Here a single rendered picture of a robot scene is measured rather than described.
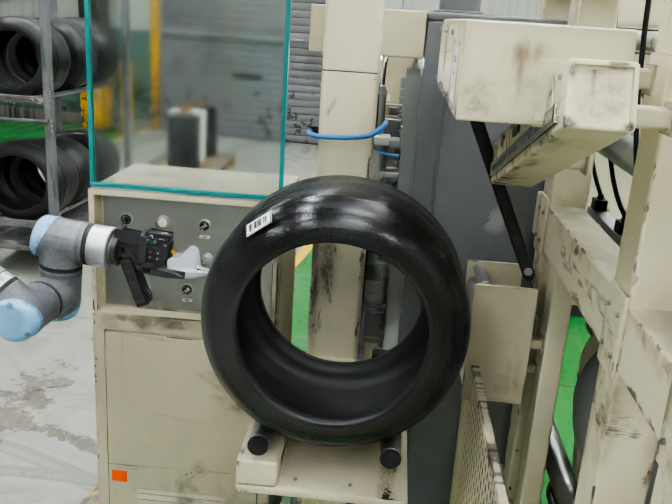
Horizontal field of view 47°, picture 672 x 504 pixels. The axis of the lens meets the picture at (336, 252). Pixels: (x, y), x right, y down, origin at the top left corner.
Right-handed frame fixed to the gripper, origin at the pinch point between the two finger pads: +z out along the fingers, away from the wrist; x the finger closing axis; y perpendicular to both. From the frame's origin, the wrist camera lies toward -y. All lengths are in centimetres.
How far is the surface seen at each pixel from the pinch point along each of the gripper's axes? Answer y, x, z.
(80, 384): -133, 173, -89
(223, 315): -3.2, -11.6, 7.0
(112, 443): -81, 53, -33
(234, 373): -15.3, -11.6, 10.9
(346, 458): -39, 3, 37
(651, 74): 57, -28, 70
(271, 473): -36.9, -11.2, 21.8
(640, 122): 50, -37, 68
